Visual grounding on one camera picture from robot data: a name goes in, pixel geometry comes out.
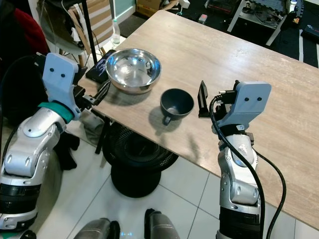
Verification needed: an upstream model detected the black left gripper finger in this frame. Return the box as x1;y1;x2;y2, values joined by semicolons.
93;81;111;106

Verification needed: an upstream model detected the black flat phone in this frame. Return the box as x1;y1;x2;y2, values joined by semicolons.
85;49;116;83

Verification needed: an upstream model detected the shiny steel bowl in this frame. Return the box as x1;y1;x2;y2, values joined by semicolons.
105;48;163;95

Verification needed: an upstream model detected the black cloth piece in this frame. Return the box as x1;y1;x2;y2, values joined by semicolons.
54;130;81;171

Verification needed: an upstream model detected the black fabric bundle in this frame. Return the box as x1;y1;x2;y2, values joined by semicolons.
0;0;50;125

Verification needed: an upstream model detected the clear plastic water bottle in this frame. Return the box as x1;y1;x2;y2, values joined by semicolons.
111;18;122;48

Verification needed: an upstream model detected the black tripod stand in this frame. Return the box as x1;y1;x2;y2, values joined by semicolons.
80;0;99;66

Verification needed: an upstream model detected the round black floor fan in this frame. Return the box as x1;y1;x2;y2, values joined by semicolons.
102;122;180;198

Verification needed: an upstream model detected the wooden slatted chair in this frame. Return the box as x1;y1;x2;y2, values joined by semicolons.
37;0;116;51

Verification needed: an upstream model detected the red garment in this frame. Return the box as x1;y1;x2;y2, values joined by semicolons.
12;7;51;56

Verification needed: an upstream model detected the brown cardboard box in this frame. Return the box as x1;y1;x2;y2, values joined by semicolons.
135;0;163;18

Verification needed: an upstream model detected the grey right robot leg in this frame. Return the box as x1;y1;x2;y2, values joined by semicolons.
144;209;181;239

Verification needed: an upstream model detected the grey robot leg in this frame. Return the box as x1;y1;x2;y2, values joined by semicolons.
144;209;181;239
74;218;121;239

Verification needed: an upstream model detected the grey left robot leg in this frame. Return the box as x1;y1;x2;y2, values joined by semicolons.
74;218;121;239

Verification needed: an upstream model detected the pale blue right wrist camera mount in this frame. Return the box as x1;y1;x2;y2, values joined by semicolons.
211;81;273;135

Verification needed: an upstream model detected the pale blue wrist camera mount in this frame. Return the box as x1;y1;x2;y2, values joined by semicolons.
211;81;273;135
42;52;81;121

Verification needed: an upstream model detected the dark grey cup with handle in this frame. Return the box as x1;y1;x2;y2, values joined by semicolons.
159;89;195;125

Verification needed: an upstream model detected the pale blue left wrist camera mount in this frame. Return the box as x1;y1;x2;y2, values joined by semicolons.
42;52;81;121

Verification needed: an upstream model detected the white metal frame table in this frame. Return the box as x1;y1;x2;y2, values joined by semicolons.
226;0;301;46

